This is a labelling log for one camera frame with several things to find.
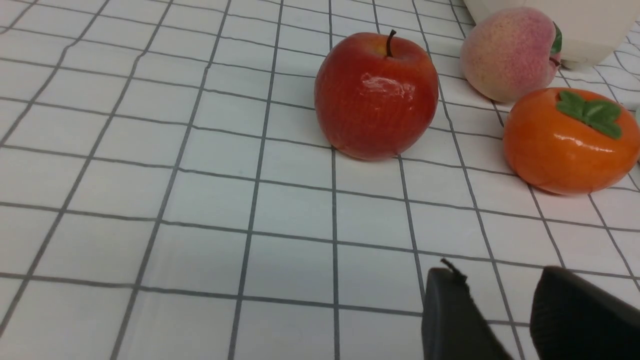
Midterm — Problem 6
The red apple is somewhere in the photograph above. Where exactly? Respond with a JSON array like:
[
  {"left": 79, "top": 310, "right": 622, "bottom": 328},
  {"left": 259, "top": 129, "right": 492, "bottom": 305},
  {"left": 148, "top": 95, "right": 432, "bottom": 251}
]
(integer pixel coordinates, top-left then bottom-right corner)
[{"left": 314, "top": 29, "right": 440, "bottom": 161}]

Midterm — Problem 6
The orange persimmon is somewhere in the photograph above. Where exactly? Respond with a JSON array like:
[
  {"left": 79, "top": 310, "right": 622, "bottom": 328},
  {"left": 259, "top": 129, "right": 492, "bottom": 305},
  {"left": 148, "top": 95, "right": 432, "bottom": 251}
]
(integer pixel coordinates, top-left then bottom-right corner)
[{"left": 502, "top": 88, "right": 640, "bottom": 195}]

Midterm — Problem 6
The pink peach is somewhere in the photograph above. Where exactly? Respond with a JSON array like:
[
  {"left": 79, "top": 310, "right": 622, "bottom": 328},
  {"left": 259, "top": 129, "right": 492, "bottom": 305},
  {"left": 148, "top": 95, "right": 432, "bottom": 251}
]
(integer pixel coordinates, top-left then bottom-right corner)
[{"left": 460, "top": 6, "right": 563, "bottom": 103}]

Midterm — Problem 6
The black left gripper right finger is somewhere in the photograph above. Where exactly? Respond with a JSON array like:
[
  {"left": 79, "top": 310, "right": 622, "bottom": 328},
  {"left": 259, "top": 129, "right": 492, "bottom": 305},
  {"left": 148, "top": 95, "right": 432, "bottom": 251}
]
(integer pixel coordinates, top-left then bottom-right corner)
[{"left": 529, "top": 266, "right": 640, "bottom": 360}]

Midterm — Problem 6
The cream white toaster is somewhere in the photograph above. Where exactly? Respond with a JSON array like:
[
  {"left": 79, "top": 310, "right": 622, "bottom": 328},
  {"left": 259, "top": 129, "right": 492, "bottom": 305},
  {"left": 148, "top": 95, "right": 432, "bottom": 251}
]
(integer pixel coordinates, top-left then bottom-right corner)
[{"left": 464, "top": 0, "right": 640, "bottom": 69}]

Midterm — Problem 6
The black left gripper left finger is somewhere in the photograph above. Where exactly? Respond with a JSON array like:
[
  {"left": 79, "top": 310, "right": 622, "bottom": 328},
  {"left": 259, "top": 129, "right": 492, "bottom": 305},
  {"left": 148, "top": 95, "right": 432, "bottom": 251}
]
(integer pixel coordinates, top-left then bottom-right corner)
[{"left": 422, "top": 259, "right": 512, "bottom": 360}]

